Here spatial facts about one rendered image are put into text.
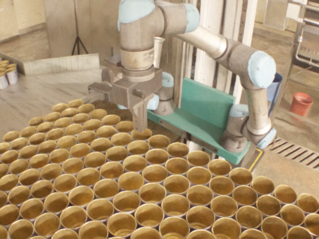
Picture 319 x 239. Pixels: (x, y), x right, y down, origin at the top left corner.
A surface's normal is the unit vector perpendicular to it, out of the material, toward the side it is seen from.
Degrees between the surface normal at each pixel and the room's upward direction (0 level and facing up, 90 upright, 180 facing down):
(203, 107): 90
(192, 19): 80
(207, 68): 90
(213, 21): 90
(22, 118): 0
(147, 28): 88
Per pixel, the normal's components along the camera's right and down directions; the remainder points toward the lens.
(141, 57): 0.27, 0.54
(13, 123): 0.03, -0.82
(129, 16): -0.30, 0.49
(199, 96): -0.65, 0.42
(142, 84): 0.82, 0.32
